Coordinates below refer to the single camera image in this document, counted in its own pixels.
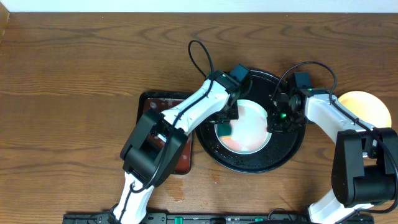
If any green yellow sponge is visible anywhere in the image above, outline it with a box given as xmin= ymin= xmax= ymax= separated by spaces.
xmin=215 ymin=123 xmax=233 ymax=139

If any pale green plate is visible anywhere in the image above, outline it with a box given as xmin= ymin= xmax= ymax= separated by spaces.
xmin=215 ymin=100 xmax=272 ymax=155

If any yellow plate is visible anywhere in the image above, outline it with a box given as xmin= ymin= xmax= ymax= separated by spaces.
xmin=338 ymin=91 xmax=392 ymax=128

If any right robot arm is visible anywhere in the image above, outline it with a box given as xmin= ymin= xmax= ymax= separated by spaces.
xmin=268 ymin=72 xmax=397 ymax=223

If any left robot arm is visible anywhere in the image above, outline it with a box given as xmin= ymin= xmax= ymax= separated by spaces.
xmin=109 ymin=65 xmax=252 ymax=223

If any black round tray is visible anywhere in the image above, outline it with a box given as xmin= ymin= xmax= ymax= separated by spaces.
xmin=195 ymin=70 xmax=305 ymax=173

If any black rectangular sponge tray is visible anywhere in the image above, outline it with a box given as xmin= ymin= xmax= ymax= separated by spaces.
xmin=136 ymin=91 xmax=193 ymax=175

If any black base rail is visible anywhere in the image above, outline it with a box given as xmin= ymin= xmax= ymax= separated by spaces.
xmin=62 ymin=208 xmax=376 ymax=224

